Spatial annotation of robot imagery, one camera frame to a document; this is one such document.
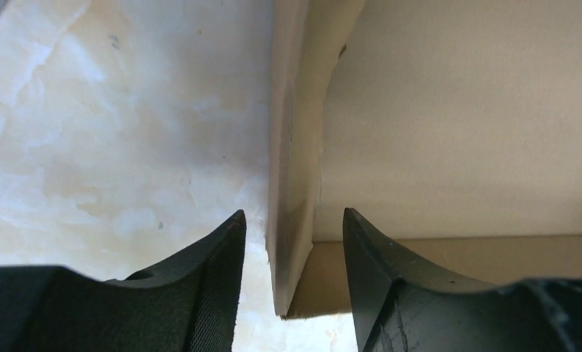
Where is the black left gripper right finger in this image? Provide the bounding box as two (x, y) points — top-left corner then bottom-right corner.
(343, 208), (582, 351)

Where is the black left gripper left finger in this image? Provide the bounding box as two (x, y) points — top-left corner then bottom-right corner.
(0, 210), (246, 351)

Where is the brown cardboard box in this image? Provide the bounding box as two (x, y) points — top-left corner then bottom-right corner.
(267, 1), (582, 318)

